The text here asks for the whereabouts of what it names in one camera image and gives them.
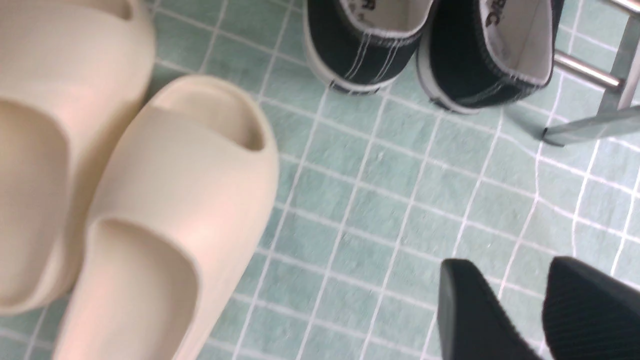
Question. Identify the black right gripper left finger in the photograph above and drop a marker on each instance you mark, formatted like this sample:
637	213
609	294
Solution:
472	324

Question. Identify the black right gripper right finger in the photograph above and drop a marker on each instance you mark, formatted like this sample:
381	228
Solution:
588	315

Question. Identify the black canvas sneaker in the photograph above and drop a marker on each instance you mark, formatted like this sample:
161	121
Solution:
357	47
476	54

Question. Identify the metal shoe rack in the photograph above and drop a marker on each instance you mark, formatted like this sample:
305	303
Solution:
616	115

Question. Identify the green checkered cloth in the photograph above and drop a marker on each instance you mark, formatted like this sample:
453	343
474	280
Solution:
374	191

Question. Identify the right cream slipper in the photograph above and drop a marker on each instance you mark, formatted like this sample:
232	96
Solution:
175	220

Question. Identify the cream slipper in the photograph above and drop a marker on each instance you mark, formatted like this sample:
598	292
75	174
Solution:
175	220
73	74

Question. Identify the left cream slipper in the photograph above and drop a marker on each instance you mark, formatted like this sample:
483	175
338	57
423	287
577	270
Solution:
73	74

